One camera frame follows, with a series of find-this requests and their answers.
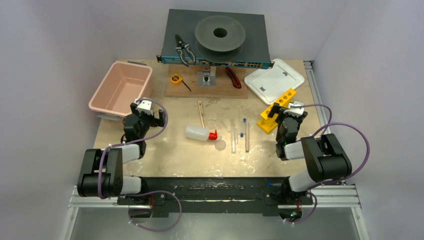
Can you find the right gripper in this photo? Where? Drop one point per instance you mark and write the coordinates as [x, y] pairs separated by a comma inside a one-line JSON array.
[[285, 113]]

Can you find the aluminium rail frame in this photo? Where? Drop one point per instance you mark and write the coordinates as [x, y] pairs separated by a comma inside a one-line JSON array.
[[328, 213]]

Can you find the grey network switch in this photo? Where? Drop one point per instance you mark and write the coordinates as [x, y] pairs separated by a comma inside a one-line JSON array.
[[255, 53]]

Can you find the black wire stripper pliers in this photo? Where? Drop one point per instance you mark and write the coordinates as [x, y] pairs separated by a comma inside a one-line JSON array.
[[182, 48]]

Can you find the wooden board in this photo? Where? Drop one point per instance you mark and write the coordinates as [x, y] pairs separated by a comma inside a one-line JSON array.
[[223, 89]]

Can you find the red utility knife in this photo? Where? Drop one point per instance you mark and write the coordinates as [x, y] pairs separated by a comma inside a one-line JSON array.
[[233, 77]]

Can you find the test tube blue cap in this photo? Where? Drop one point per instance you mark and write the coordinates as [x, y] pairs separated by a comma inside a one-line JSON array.
[[243, 125]]

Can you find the white squeeze bottle red cap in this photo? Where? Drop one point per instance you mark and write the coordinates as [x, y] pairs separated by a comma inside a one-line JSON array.
[[200, 133]]

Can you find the wooden stick left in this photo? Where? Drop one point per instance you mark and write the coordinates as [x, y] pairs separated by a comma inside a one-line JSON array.
[[201, 113]]

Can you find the yellow test tube rack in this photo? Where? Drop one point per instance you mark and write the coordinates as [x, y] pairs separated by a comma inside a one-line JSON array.
[[267, 122]]

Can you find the yellow tape measure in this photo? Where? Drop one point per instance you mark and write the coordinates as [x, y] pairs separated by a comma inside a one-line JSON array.
[[176, 79]]

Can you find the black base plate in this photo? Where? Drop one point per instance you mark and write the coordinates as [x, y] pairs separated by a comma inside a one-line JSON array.
[[269, 196]]

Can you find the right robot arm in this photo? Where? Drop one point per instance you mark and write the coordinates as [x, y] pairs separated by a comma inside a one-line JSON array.
[[324, 156]]

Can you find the small glass beaker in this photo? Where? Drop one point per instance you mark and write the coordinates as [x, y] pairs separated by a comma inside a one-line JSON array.
[[211, 120]]

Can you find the grey metal bracket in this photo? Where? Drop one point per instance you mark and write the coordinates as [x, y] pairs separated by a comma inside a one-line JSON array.
[[207, 77]]

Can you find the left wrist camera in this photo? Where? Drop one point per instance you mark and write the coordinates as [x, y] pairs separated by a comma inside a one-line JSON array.
[[145, 106]]

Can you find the white plastic lid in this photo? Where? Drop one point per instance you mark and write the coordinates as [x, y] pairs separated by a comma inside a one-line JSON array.
[[270, 84]]

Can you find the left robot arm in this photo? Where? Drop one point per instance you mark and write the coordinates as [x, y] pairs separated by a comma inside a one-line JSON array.
[[101, 174]]

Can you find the clear test tube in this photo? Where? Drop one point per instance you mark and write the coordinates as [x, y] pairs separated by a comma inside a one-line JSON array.
[[233, 137]]

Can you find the clear petri dish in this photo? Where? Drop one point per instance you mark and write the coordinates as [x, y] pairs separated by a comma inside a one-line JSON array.
[[220, 144]]

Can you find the pink plastic bin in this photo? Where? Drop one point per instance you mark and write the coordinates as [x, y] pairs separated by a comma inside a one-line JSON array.
[[123, 84]]

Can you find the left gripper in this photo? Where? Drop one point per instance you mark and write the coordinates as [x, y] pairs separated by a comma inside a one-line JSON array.
[[159, 122]]

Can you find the grey cable spool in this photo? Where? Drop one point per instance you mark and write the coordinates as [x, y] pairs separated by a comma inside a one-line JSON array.
[[219, 39]]

